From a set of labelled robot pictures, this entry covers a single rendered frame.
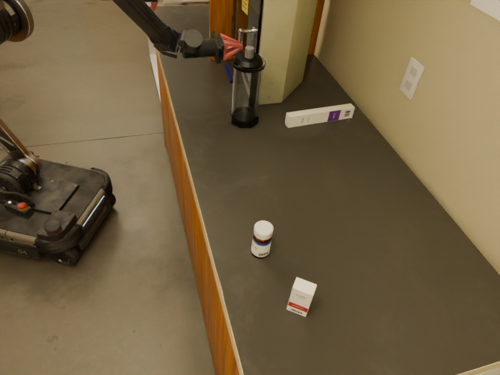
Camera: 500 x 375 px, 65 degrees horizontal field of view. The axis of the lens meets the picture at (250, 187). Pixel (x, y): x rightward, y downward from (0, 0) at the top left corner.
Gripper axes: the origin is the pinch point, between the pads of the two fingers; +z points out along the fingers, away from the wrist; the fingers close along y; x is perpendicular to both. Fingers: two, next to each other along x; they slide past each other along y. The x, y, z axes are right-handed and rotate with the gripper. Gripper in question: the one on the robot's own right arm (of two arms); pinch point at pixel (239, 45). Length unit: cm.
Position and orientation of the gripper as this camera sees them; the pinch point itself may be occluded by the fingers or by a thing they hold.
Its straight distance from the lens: 144.6
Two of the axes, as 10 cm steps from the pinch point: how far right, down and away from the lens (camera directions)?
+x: -1.0, 6.2, 7.8
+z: 9.6, -1.5, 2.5
